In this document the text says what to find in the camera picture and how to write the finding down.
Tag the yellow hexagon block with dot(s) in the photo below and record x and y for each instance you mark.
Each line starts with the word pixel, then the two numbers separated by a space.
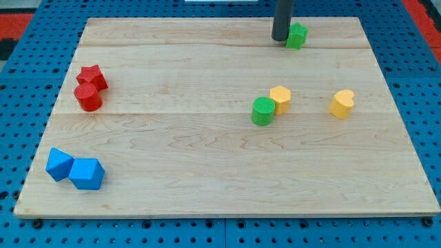
pixel 281 96

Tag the green star block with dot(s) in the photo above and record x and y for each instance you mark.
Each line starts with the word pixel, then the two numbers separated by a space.
pixel 297 36

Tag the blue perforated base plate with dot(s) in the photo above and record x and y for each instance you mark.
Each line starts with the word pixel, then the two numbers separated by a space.
pixel 33 75

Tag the red cylinder block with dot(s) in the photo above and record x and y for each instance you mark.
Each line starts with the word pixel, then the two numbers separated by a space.
pixel 88 97

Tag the light wooden board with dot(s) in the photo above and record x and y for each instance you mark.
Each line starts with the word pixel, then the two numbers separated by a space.
pixel 176 139

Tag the green cylinder block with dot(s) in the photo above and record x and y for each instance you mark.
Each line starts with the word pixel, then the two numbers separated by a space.
pixel 263 111

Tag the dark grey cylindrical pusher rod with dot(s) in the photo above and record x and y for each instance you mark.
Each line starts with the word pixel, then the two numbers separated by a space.
pixel 282 19

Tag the red star block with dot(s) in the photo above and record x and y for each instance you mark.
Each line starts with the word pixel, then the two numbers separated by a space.
pixel 92 74

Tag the blue pentagon block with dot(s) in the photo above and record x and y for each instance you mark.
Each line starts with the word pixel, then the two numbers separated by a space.
pixel 86 173

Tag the yellow heart block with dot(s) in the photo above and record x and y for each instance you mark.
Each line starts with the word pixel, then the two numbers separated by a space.
pixel 342 104

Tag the blue triangle block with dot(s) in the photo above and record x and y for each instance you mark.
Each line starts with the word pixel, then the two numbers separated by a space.
pixel 59 164

